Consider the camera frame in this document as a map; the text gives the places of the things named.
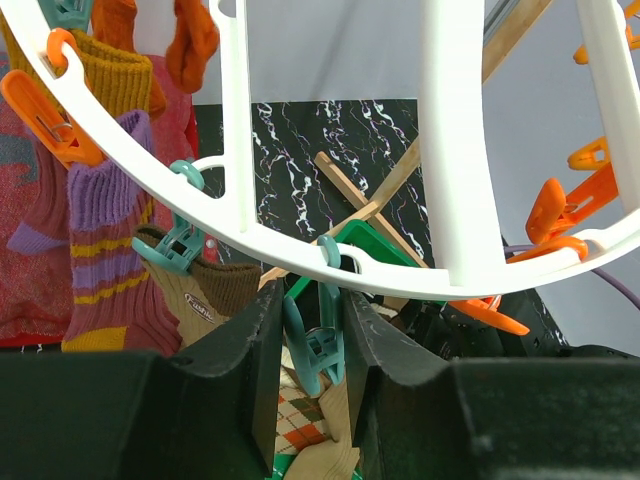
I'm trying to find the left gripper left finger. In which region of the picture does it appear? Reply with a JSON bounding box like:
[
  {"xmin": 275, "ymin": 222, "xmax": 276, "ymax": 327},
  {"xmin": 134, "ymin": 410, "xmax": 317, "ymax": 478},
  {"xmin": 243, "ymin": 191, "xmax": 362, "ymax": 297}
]
[{"xmin": 1, "ymin": 281, "xmax": 283, "ymax": 479}]

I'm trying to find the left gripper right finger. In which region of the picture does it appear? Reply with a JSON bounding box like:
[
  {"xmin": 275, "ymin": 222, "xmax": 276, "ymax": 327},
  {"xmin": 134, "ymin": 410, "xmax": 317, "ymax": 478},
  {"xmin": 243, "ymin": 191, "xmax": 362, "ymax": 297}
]
[{"xmin": 342, "ymin": 291, "xmax": 639, "ymax": 479}]

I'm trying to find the tan sock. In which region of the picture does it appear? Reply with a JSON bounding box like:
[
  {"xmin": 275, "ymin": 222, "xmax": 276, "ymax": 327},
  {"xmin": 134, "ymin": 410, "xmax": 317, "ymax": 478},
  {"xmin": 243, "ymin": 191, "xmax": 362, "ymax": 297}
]
[
  {"xmin": 284, "ymin": 380, "xmax": 360, "ymax": 480},
  {"xmin": 142, "ymin": 256, "xmax": 261, "ymax": 349}
]

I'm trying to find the purple striped sock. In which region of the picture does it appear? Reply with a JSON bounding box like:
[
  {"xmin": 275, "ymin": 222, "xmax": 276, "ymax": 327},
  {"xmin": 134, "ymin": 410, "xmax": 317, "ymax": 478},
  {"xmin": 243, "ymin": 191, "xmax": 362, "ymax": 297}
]
[
  {"xmin": 60, "ymin": 110, "xmax": 184, "ymax": 357},
  {"xmin": 17, "ymin": 34, "xmax": 164, "ymax": 251}
]

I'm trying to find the teal clip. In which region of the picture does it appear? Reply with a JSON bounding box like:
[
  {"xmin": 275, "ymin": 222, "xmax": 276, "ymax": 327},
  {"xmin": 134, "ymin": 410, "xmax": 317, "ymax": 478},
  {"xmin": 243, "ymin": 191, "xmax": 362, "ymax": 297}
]
[
  {"xmin": 130, "ymin": 158, "xmax": 206, "ymax": 277},
  {"xmin": 282, "ymin": 233, "xmax": 347, "ymax": 396}
]

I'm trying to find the orange clip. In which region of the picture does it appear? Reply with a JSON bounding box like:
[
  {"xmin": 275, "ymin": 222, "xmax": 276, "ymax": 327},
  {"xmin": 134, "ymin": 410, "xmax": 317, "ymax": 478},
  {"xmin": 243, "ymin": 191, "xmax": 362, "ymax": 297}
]
[
  {"xmin": 449, "ymin": 236, "xmax": 589, "ymax": 336},
  {"xmin": 1, "ymin": 27, "xmax": 105, "ymax": 170},
  {"xmin": 525, "ymin": 163, "xmax": 618, "ymax": 244}
]

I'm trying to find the white round sock hanger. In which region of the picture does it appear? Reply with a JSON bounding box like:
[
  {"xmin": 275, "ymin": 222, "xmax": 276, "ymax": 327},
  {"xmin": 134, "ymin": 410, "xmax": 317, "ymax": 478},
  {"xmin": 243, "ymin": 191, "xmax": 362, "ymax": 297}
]
[{"xmin": 0, "ymin": 0, "xmax": 640, "ymax": 304}]

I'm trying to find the orange sock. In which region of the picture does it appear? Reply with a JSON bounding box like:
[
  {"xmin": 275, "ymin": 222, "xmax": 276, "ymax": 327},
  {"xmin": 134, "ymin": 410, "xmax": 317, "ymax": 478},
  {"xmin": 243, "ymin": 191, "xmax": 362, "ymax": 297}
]
[
  {"xmin": 165, "ymin": 0, "xmax": 219, "ymax": 94},
  {"xmin": 91, "ymin": 0, "xmax": 137, "ymax": 52}
]

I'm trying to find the argyle patterned sock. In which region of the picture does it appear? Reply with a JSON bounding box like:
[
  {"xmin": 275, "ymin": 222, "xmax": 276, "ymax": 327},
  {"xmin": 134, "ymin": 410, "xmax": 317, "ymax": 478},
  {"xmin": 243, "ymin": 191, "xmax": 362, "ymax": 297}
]
[{"xmin": 275, "ymin": 346, "xmax": 329, "ymax": 455}]

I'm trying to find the green plastic tray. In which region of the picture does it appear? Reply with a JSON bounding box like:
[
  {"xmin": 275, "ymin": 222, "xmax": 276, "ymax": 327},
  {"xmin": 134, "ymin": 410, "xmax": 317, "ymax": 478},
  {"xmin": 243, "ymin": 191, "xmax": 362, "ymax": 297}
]
[{"xmin": 272, "ymin": 218, "xmax": 426, "ymax": 480}]

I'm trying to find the wooden clothes rack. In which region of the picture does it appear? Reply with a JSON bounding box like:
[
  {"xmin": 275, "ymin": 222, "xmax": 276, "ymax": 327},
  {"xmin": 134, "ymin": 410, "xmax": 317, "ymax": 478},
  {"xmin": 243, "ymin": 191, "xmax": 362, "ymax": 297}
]
[{"xmin": 257, "ymin": 0, "xmax": 554, "ymax": 291}]

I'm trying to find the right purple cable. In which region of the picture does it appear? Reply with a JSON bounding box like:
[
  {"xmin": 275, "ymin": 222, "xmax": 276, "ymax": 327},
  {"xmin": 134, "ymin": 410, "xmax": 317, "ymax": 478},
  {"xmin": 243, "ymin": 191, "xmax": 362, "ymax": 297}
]
[{"xmin": 502, "ymin": 243, "xmax": 640, "ymax": 311}]

